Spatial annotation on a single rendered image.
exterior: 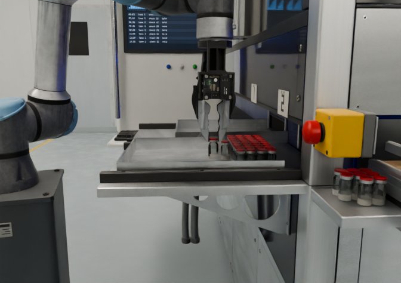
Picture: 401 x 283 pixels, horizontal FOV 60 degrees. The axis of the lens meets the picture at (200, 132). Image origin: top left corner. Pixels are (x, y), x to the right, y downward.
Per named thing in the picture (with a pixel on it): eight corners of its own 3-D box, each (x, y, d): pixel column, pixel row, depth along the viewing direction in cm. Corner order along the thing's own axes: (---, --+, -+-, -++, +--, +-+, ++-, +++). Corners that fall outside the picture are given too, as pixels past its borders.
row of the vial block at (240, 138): (242, 151, 93) (242, 134, 93) (256, 171, 76) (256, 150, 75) (234, 151, 93) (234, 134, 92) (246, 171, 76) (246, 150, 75)
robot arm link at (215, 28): (196, 21, 75) (233, 22, 75) (196, 43, 76) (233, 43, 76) (197, 17, 67) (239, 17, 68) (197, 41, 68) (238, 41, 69)
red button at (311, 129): (320, 141, 61) (321, 118, 60) (330, 146, 57) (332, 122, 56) (299, 141, 60) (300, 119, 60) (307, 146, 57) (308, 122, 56)
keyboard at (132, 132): (207, 134, 161) (207, 128, 161) (209, 140, 147) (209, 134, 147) (119, 134, 159) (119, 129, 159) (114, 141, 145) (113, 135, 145)
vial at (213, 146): (218, 156, 79) (218, 138, 78) (218, 159, 77) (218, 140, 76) (207, 157, 79) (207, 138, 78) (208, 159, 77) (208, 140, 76)
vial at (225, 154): (228, 157, 86) (229, 140, 86) (230, 160, 84) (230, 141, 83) (219, 158, 86) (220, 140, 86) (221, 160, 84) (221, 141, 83)
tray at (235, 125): (267, 128, 132) (267, 119, 131) (287, 142, 106) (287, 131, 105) (176, 129, 130) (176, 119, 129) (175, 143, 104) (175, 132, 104)
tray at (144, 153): (257, 148, 98) (257, 136, 97) (283, 177, 72) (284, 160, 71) (134, 150, 96) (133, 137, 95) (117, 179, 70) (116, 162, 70)
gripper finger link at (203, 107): (195, 145, 72) (199, 100, 71) (194, 139, 78) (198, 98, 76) (210, 146, 72) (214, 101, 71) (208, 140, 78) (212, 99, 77)
